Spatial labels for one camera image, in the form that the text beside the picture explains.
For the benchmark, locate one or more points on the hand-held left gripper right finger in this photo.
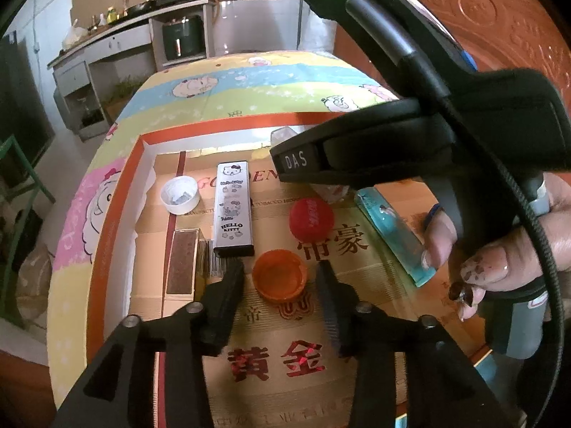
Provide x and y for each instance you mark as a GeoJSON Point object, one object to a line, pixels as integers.
{"type": "Point", "coordinates": [329, 294]}

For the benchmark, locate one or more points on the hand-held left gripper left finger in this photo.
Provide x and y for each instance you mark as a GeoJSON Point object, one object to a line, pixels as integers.
{"type": "Point", "coordinates": [232, 290]}

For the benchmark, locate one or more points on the orange bottle cap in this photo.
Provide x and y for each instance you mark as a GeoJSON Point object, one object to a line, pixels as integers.
{"type": "Point", "coordinates": [280, 276]}

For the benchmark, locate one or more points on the matchbox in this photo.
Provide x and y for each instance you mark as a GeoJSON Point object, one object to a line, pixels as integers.
{"type": "Point", "coordinates": [183, 261]}

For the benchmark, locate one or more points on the red bottle cap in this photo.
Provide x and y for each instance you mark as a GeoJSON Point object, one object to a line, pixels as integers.
{"type": "Point", "coordinates": [311, 219]}

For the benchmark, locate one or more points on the silver cartoon cat box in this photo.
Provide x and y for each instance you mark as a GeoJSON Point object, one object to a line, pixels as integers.
{"type": "Point", "coordinates": [234, 209]}

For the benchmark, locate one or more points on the white bottle cap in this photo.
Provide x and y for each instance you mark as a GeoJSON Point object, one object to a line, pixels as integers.
{"type": "Point", "coordinates": [168, 196]}

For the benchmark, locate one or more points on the shallow orange-rimmed box tray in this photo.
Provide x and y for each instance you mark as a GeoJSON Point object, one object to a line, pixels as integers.
{"type": "Point", "coordinates": [111, 258]}

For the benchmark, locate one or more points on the person's right hand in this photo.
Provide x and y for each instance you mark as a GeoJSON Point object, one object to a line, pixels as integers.
{"type": "Point", "coordinates": [553, 240]}

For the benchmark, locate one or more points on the carved wooden door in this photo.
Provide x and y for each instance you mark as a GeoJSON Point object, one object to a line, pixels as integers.
{"type": "Point", "coordinates": [513, 18]}

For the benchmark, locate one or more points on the green potted plant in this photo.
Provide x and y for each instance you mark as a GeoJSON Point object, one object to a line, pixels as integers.
{"type": "Point", "coordinates": [120, 91]}

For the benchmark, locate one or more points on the dark green air fryer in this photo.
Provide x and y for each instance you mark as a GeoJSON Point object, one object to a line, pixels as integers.
{"type": "Point", "coordinates": [180, 40]}

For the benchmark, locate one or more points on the green wooden chair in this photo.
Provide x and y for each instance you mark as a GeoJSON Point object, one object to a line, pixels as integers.
{"type": "Point", "coordinates": [13, 147]}

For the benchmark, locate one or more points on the grey kitchen counter cabinet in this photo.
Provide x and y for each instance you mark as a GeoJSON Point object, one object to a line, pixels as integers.
{"type": "Point", "coordinates": [111, 44]}

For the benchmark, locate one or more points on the black frying pan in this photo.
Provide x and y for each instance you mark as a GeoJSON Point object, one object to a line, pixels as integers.
{"type": "Point", "coordinates": [142, 7]}

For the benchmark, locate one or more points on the white plastic bag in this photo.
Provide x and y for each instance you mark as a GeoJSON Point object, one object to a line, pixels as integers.
{"type": "Point", "coordinates": [73, 35]}

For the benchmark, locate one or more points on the yellow oil bottle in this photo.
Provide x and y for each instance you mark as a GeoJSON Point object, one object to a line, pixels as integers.
{"type": "Point", "coordinates": [111, 15]}

